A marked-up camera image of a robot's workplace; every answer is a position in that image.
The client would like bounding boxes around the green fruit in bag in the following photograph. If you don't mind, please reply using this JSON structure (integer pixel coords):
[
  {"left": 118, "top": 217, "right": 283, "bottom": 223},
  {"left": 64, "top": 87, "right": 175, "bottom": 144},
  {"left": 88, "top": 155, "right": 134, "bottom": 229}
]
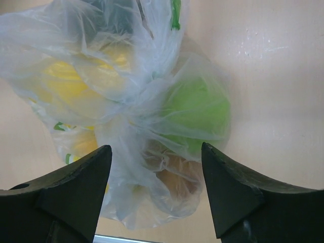
[{"left": 159, "top": 77, "right": 230, "bottom": 157}]

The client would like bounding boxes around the yellow fruit in bag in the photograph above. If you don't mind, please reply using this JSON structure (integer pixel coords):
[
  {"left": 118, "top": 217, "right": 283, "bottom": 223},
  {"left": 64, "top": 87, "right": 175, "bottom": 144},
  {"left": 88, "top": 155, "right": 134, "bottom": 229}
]
[{"left": 42, "top": 45, "right": 134, "bottom": 127}]

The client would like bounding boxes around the brown kiwi in bag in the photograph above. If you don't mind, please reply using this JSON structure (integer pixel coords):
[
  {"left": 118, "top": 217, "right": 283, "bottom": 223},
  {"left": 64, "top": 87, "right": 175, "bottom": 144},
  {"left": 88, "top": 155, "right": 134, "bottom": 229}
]
[{"left": 144, "top": 141, "right": 203, "bottom": 211}]

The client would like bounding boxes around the clear plastic bag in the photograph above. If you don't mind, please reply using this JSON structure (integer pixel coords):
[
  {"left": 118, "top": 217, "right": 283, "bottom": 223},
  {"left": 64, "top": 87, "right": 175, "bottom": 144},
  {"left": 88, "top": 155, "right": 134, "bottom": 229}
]
[{"left": 1, "top": 1, "right": 230, "bottom": 229}]

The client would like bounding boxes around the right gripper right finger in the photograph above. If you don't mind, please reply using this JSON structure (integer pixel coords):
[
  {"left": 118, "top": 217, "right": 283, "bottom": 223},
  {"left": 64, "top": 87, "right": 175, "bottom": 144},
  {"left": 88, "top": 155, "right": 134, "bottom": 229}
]
[{"left": 201, "top": 143, "right": 323, "bottom": 242}]

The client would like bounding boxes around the aluminium front rail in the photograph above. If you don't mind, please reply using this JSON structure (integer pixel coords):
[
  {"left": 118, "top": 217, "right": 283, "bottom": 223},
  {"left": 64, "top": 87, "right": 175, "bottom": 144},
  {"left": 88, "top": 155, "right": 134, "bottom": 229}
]
[{"left": 93, "top": 234, "right": 151, "bottom": 243}]

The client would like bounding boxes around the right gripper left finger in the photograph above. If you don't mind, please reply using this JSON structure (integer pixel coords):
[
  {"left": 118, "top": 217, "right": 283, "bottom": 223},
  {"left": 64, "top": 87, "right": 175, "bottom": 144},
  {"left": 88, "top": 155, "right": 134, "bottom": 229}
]
[{"left": 1, "top": 145, "right": 112, "bottom": 242}]

